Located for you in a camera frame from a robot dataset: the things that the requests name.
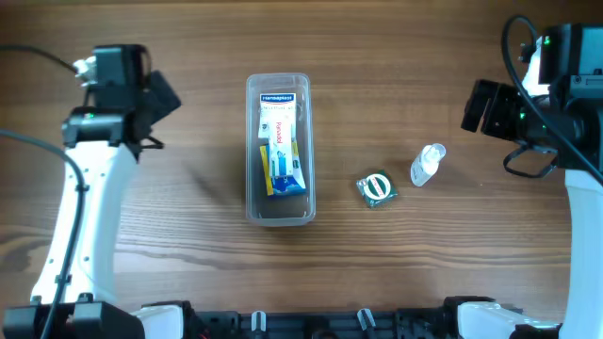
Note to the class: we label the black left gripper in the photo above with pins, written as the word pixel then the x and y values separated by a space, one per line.
pixel 160 97

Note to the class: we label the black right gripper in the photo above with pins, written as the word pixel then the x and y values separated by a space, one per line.
pixel 483 109

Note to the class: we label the small white bottle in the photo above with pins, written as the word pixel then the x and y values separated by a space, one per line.
pixel 426 164

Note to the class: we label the white Hansaplast box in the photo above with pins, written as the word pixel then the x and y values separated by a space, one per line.
pixel 276 102

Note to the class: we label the white Panadol box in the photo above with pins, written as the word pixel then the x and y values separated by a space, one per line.
pixel 281 137

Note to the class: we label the blue VapoDrops box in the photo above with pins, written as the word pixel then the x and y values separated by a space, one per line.
pixel 284 186

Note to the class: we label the green square packet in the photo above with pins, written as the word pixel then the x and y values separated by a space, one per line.
pixel 376 189

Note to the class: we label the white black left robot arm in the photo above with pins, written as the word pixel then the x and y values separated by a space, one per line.
pixel 102 140

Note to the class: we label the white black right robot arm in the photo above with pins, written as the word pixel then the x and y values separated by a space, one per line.
pixel 553 105

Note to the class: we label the clear plastic container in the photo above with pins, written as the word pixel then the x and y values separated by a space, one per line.
pixel 295 210

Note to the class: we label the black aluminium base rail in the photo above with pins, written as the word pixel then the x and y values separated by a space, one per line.
pixel 361 324

